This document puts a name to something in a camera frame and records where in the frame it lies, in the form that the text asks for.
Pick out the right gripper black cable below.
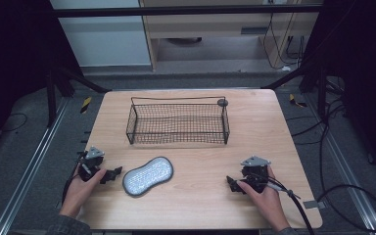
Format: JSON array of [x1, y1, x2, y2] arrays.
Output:
[[248, 172, 316, 235]]

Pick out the black horizontal frame bar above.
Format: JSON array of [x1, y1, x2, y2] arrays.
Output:
[[50, 4, 324, 19]]

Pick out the hanging black cables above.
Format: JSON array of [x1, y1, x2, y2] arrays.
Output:
[[261, 0, 307, 71]]

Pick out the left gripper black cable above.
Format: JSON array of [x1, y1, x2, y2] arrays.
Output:
[[61, 152, 88, 205]]

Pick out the grey scrubbing sponge pad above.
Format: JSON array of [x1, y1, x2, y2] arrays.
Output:
[[121, 156, 175, 198]]

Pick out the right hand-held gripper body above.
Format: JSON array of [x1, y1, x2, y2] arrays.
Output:
[[240, 155, 272, 194]]

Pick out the grey tape patch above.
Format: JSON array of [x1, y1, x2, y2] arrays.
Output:
[[303, 200, 326, 211]]

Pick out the thin black floor cable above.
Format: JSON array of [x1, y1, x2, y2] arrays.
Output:
[[0, 113, 28, 133]]

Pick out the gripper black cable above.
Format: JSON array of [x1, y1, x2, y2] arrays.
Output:
[[61, 152, 88, 205], [248, 172, 316, 235]]

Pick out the yellow black striped tape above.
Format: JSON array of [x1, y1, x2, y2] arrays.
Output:
[[289, 93, 307, 109], [79, 96, 93, 115]]

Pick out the black metal stand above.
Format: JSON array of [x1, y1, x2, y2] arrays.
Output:
[[44, 67, 112, 128], [261, 60, 328, 120]]

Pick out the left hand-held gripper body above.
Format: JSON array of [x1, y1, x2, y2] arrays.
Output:
[[76, 146, 106, 183]]

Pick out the person's right hand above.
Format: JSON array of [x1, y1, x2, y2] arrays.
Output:
[[236, 165, 291, 232]]

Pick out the aluminium floor rail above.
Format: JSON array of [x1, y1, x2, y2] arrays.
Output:
[[0, 97, 71, 235], [302, 92, 376, 235]]

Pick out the white cabinet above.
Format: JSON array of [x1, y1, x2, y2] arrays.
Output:
[[49, 0, 153, 69]]

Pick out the black wire mesh basket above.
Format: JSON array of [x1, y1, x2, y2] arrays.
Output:
[[125, 95, 231, 146]]

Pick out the person's left hand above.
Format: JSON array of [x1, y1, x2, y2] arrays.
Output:
[[59, 167, 108, 219]]

